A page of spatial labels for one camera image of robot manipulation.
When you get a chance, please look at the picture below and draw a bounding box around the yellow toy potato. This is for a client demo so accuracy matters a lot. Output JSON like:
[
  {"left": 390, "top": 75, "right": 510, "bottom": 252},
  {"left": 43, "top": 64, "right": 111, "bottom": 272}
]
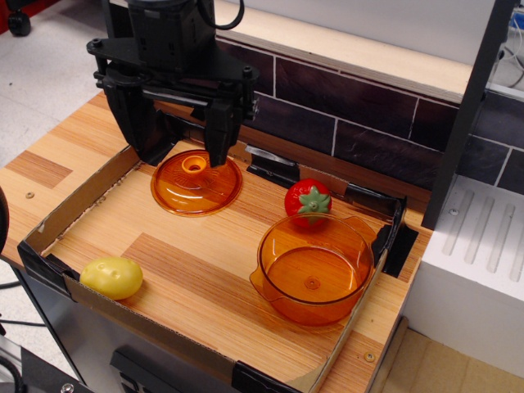
[{"left": 79, "top": 257, "right": 143, "bottom": 300}]

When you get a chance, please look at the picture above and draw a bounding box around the orange transparent plastic pot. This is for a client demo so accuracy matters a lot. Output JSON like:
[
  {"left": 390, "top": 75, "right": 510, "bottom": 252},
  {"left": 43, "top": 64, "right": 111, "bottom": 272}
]
[{"left": 250, "top": 213, "right": 377, "bottom": 326}]

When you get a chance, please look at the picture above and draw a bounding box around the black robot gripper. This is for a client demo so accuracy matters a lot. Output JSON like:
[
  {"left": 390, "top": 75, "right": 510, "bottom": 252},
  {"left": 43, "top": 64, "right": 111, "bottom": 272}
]
[{"left": 87, "top": 1, "right": 260, "bottom": 167}]

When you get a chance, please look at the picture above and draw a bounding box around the dark tiled backsplash shelf unit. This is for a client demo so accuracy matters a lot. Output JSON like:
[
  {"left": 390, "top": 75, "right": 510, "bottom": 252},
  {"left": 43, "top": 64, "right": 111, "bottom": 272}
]
[{"left": 102, "top": 0, "right": 524, "bottom": 230}]

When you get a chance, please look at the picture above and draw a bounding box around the black caster wheel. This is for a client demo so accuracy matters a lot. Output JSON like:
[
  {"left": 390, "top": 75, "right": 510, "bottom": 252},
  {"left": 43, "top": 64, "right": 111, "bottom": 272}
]
[{"left": 7, "top": 10, "right": 31, "bottom": 37}]

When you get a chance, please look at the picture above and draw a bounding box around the orange transparent pot lid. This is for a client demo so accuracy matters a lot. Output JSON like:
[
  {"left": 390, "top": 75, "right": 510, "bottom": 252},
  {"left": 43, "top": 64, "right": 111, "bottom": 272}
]
[{"left": 151, "top": 150, "right": 242, "bottom": 216}]

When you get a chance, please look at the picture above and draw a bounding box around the cardboard fence with black tape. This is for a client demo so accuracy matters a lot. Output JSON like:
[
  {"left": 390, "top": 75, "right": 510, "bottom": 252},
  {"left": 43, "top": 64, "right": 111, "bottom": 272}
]
[{"left": 16, "top": 106, "right": 419, "bottom": 393}]

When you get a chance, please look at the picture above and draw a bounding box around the white toy sink drainboard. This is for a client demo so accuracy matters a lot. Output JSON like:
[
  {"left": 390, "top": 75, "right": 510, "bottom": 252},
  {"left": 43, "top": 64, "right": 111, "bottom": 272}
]
[{"left": 404, "top": 176, "right": 523, "bottom": 377}]

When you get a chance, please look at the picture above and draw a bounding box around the red toy strawberry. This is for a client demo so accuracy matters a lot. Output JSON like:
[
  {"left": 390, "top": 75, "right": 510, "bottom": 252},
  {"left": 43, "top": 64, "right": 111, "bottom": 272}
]
[{"left": 284, "top": 178, "right": 332, "bottom": 228}]

